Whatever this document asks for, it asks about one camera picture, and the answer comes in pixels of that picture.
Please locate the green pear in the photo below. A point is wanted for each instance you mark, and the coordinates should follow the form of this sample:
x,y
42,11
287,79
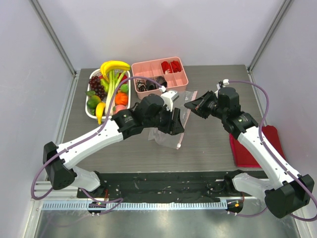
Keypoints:
x,y
104,84

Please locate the white plastic fruit basket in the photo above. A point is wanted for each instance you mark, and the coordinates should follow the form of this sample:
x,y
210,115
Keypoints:
x,y
98,73

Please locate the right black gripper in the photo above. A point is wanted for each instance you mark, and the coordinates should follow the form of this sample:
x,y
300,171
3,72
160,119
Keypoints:
x,y
206,105

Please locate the orange tangerine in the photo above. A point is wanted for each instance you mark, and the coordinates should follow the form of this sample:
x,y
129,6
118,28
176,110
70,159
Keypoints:
x,y
121,99

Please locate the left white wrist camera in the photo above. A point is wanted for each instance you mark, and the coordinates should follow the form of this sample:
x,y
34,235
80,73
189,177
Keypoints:
x,y
169,97

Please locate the green yellow mango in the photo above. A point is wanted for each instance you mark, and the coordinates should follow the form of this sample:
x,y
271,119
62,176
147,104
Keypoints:
x,y
93,101

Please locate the dark purple grape bunch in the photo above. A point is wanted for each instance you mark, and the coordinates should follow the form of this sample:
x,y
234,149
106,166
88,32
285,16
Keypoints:
x,y
95,85

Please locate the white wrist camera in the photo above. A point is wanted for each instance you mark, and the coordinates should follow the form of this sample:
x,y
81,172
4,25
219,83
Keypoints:
x,y
169,97
222,83

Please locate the red apple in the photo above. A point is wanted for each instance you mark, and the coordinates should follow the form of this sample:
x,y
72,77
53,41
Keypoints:
x,y
123,77

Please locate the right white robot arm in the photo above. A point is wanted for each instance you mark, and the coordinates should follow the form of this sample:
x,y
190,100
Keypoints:
x,y
286,190

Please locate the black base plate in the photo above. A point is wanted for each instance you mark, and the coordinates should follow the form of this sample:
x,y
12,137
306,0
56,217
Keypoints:
x,y
166,187

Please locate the green lime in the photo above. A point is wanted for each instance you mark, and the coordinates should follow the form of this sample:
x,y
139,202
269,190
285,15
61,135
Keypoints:
x,y
124,88

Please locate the red items in organizer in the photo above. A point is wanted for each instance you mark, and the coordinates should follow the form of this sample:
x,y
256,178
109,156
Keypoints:
x,y
169,67

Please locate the pink compartment organizer box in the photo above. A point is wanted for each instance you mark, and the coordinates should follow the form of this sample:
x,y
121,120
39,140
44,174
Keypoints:
x,y
152,68

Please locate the clear pink zip top bag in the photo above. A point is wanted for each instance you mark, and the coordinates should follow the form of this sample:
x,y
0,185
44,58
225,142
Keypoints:
x,y
174,141

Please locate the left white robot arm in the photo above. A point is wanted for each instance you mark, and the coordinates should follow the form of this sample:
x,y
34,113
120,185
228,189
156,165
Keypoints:
x,y
62,169

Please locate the yellow banana bunch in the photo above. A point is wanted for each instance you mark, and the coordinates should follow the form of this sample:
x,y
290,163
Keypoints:
x,y
106,67

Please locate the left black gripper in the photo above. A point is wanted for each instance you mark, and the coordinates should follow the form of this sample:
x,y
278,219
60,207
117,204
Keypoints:
x,y
176,125

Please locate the white slotted cable duct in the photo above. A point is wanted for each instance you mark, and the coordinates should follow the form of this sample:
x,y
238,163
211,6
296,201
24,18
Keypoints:
x,y
89,205

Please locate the pink peach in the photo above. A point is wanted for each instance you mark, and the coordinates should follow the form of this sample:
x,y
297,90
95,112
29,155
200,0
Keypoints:
x,y
118,108

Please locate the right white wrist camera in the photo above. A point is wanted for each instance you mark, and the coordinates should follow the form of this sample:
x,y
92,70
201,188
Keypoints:
x,y
222,83

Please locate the green white celery stalk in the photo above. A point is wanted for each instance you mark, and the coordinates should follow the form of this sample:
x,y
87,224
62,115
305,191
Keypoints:
x,y
114,80

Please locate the red folded cloth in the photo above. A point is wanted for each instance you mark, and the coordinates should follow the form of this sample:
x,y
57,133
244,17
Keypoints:
x,y
243,158

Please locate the small yellow banana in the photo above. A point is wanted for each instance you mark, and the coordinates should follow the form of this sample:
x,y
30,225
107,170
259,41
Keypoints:
x,y
100,111

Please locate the black items in organizer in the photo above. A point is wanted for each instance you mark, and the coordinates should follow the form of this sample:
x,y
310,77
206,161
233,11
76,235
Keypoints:
x,y
143,85

